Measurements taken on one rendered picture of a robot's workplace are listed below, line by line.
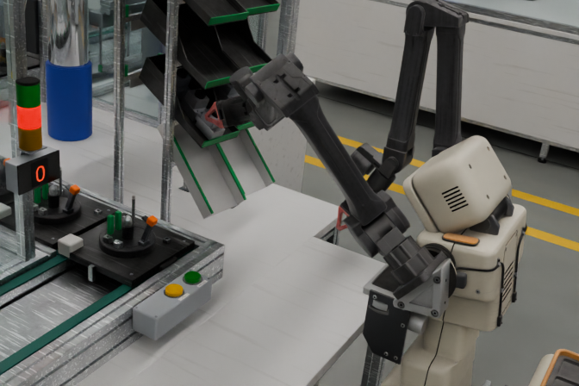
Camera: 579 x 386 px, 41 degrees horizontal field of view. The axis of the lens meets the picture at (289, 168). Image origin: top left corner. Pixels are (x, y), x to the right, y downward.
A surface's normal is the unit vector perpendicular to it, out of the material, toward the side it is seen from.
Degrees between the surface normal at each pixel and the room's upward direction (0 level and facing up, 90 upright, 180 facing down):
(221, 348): 0
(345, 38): 90
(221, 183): 45
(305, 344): 0
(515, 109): 90
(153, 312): 0
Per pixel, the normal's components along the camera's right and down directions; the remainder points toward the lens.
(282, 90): -0.31, -0.50
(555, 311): 0.10, -0.91
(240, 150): 0.60, -0.41
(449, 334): -0.51, 0.31
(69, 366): 0.86, 0.29
